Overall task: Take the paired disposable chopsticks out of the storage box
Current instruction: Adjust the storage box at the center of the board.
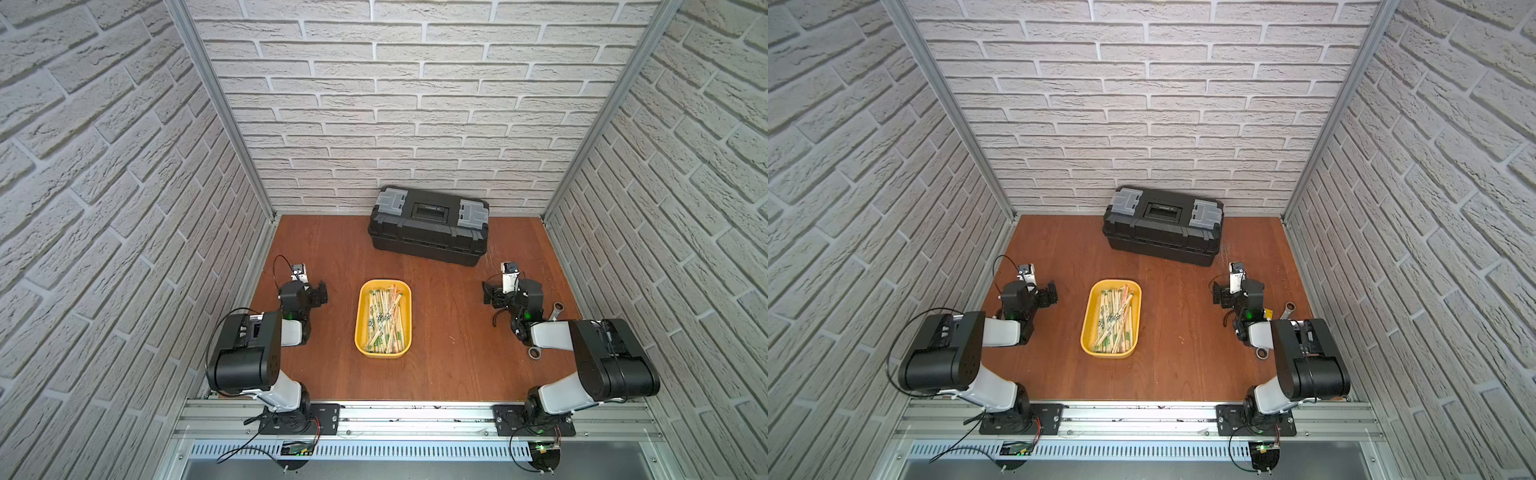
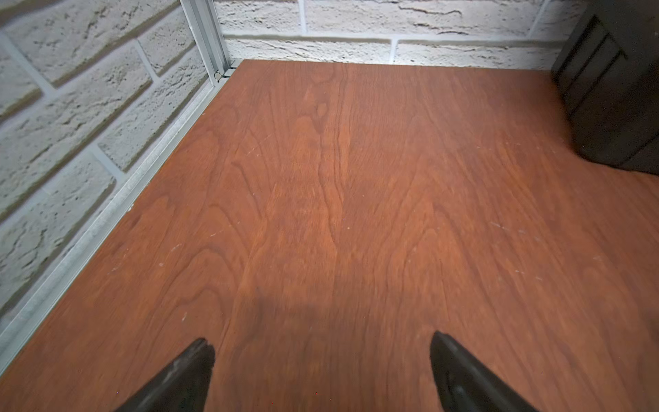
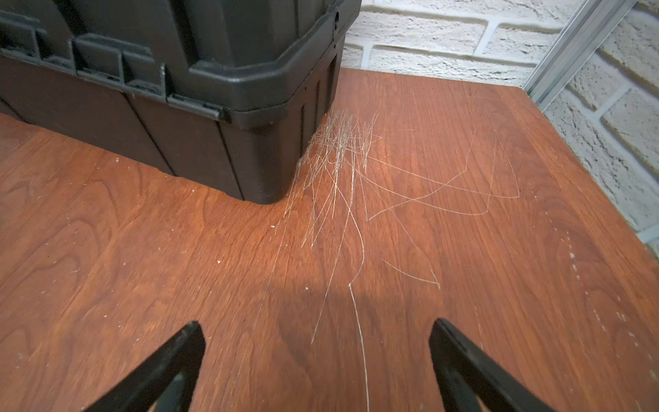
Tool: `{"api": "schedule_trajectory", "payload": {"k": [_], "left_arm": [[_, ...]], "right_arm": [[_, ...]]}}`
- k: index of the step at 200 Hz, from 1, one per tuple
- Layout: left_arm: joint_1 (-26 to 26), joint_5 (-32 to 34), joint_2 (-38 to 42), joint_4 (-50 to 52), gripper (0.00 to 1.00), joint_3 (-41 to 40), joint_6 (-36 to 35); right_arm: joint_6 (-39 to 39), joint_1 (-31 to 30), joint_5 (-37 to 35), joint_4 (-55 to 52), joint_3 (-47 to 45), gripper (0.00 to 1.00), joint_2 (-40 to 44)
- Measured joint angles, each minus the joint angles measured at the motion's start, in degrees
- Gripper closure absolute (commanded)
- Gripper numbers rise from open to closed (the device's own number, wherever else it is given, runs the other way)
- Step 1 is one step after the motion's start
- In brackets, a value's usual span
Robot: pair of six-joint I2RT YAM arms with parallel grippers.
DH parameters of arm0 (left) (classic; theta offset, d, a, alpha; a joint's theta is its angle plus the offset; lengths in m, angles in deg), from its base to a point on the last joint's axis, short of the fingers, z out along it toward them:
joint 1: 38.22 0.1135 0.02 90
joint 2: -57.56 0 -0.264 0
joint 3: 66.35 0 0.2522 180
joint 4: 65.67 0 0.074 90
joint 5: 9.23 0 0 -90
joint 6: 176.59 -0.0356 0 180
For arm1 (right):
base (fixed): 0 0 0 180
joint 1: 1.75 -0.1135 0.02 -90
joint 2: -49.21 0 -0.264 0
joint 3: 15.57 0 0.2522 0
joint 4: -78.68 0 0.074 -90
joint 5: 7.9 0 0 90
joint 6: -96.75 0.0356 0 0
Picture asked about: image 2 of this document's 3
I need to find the black plastic toolbox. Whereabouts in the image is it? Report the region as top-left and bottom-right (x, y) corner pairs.
(551, 1), (658, 174)

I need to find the aluminium frame post left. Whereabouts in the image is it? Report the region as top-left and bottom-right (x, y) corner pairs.
(180, 0), (233, 84)

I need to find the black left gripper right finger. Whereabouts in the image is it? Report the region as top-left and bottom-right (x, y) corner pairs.
(430, 331), (536, 412)

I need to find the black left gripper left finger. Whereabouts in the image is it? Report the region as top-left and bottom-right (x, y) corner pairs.
(116, 338), (216, 412)

